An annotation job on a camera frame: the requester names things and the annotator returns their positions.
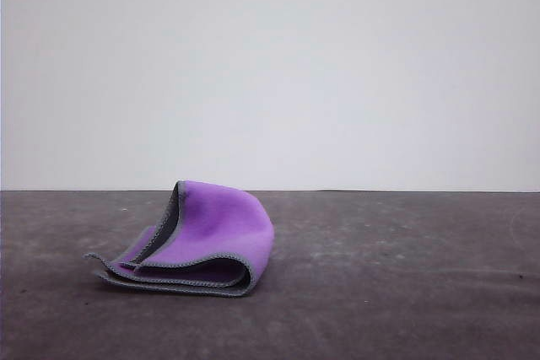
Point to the purple towel with grey hem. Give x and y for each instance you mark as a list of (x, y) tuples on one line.
[(219, 225)]

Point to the grey table cloth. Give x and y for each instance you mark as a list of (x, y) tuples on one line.
[(422, 292)]

